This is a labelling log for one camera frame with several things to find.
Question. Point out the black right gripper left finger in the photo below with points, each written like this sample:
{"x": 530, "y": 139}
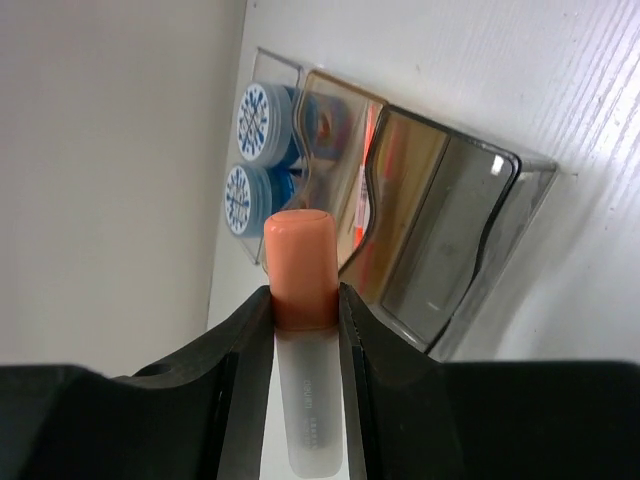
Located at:
{"x": 198, "y": 413}

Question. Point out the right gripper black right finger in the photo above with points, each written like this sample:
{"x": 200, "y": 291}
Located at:
{"x": 411, "y": 417}

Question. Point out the orange-capped clear highlighter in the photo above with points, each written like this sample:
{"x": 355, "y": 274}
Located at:
{"x": 301, "y": 255}

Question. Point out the blue round putty jar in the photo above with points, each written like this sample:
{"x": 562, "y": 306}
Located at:
{"x": 252, "y": 194}

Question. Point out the tiered acrylic organizer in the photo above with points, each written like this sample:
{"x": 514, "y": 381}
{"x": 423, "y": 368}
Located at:
{"x": 427, "y": 216}

